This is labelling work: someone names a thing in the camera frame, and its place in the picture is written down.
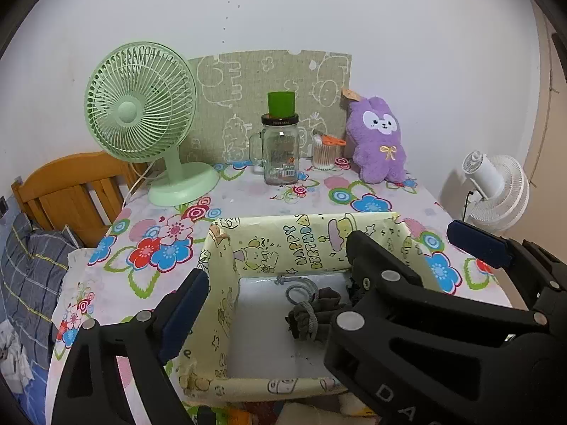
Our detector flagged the yellow cartoon storage box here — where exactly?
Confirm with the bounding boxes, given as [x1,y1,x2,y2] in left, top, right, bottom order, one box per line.
[179,212,440,407]

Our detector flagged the purple plush bunny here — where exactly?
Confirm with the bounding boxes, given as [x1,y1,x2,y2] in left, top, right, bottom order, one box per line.
[341,89,409,185]

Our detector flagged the green printed board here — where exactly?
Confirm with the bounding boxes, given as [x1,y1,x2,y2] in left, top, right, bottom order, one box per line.
[185,51,353,165]

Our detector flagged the wooden bed headboard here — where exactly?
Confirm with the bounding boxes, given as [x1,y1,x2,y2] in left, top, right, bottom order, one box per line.
[11,151,150,249]

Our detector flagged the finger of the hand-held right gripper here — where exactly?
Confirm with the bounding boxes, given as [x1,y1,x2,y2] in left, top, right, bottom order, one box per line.
[447,220,567,337]
[323,231,567,425]

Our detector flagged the white fan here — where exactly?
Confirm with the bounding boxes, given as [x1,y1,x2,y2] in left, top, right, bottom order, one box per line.
[461,151,530,233]

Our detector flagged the floral tablecloth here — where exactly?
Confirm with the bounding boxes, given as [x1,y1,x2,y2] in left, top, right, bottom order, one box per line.
[45,159,515,425]

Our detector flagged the clear cotton swab container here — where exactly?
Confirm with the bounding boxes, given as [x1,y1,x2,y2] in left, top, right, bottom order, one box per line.
[311,130,344,171]

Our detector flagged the green plastic cup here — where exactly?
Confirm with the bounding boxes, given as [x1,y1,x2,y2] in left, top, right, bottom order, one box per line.
[267,91,297,118]

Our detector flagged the blue bed sheet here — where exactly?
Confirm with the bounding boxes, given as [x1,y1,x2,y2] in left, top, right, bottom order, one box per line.
[9,378,50,425]

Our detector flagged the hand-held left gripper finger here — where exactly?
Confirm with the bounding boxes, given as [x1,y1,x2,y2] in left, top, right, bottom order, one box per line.
[52,269,210,425]

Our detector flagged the blue plaid pillow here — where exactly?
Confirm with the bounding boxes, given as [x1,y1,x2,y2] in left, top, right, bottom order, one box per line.
[0,211,85,366]

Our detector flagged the grey cord loop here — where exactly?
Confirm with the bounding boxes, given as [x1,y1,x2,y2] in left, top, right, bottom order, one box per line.
[276,276,318,305]

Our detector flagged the white crumpled cloth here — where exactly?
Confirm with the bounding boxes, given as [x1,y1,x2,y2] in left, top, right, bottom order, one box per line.
[0,319,37,392]

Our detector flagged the glass jar mug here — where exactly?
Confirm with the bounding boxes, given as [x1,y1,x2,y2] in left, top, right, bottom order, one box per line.
[248,114,302,186]

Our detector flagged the green desk fan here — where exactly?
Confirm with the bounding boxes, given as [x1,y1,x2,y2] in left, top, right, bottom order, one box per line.
[84,42,220,207]

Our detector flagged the white fan cable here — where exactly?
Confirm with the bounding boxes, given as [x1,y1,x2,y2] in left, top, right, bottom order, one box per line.
[123,161,156,206]

